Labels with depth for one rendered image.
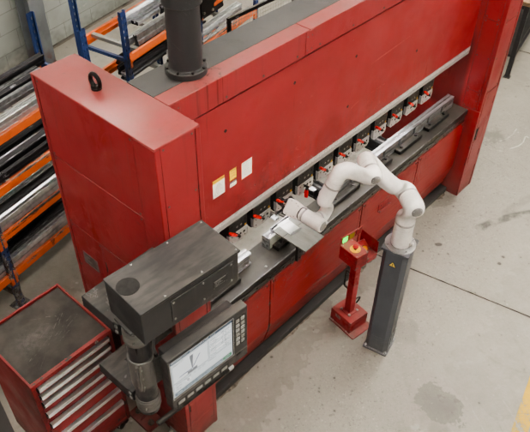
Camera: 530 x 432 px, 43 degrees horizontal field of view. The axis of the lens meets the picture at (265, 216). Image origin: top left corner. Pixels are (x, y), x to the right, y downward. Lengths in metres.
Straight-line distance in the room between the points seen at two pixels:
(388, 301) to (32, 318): 2.18
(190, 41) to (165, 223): 0.79
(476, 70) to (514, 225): 1.40
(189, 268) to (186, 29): 1.02
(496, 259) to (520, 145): 1.67
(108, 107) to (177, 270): 0.77
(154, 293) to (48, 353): 1.26
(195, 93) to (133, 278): 0.88
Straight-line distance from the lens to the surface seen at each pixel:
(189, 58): 3.03
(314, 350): 4.83
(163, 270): 2.66
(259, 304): 4.25
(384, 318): 4.58
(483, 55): 5.49
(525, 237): 6.00
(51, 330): 3.82
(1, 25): 7.84
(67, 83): 3.14
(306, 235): 4.15
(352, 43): 3.93
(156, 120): 2.83
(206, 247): 2.74
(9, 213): 4.88
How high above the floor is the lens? 3.89
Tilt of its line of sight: 43 degrees down
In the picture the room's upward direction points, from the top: 1 degrees clockwise
